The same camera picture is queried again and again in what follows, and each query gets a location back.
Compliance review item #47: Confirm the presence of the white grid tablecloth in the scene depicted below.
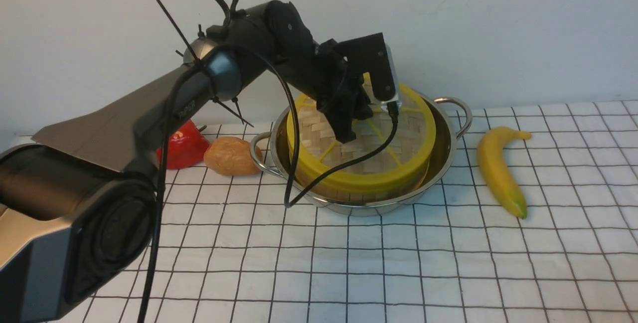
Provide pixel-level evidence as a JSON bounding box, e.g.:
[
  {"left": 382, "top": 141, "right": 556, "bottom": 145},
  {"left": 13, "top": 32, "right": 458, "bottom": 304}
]
[{"left": 146, "top": 100, "right": 638, "bottom": 323}]

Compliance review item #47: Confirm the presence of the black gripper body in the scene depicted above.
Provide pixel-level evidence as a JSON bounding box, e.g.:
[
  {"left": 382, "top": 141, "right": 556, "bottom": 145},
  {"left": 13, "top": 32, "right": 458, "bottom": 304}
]
[{"left": 299, "top": 32, "right": 390, "bottom": 144}]

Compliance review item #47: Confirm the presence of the yellow bamboo steamer basket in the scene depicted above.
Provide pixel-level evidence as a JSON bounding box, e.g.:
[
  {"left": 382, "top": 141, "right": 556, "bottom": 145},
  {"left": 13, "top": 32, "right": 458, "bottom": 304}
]
[{"left": 308, "top": 161, "right": 429, "bottom": 204}]

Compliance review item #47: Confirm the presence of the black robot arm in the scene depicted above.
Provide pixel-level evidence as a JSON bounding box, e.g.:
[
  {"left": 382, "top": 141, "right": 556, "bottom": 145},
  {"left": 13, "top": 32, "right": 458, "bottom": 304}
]
[{"left": 1, "top": 0, "right": 397, "bottom": 323}]

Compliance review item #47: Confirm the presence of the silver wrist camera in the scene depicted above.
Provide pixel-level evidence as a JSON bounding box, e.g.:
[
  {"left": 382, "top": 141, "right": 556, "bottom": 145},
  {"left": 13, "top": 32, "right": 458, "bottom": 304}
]
[{"left": 380, "top": 43, "right": 402, "bottom": 113}]

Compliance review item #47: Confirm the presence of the yellow banana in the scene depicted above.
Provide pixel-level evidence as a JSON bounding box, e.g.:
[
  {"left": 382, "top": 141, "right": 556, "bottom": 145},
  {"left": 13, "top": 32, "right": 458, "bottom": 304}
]
[{"left": 477, "top": 126, "right": 532, "bottom": 219}]

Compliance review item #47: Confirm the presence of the stainless steel pot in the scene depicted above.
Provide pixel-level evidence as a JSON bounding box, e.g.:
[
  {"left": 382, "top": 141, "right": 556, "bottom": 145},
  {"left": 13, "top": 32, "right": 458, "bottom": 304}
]
[{"left": 249, "top": 93, "right": 473, "bottom": 216}]

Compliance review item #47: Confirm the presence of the red bell pepper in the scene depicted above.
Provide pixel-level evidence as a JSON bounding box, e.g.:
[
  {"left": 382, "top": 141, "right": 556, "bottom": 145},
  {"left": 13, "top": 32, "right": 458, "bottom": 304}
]
[{"left": 166, "top": 120, "right": 210, "bottom": 170}]

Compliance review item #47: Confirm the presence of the yellow woven steamer lid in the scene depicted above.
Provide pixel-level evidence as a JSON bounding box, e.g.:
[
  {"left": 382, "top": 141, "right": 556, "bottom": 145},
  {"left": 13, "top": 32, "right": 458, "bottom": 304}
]
[{"left": 295, "top": 84, "right": 437, "bottom": 186}]

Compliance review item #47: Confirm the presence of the brown potato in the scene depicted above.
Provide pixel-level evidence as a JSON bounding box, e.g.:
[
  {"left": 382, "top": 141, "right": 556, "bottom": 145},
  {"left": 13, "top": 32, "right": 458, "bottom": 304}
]
[{"left": 203, "top": 136, "right": 260, "bottom": 177}]

